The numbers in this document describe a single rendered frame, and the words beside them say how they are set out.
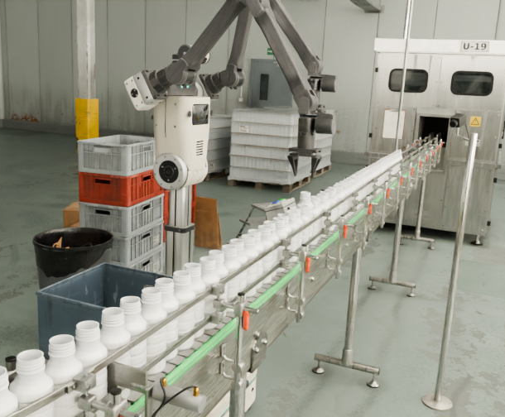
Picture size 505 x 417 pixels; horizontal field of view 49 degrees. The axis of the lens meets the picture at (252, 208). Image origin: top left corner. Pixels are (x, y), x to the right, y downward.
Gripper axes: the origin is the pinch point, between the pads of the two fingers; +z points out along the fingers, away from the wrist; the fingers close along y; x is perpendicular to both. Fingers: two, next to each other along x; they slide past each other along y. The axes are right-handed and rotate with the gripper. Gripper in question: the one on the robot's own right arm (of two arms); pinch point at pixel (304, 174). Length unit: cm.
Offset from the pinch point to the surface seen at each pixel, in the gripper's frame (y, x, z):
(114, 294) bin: -52, -39, 40
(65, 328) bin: -46, -69, 40
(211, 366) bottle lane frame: 6, -81, 33
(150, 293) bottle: 1, -97, 11
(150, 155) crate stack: -176, 170, 21
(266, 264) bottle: 3.7, -42.5, 20.4
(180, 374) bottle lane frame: 7, -96, 28
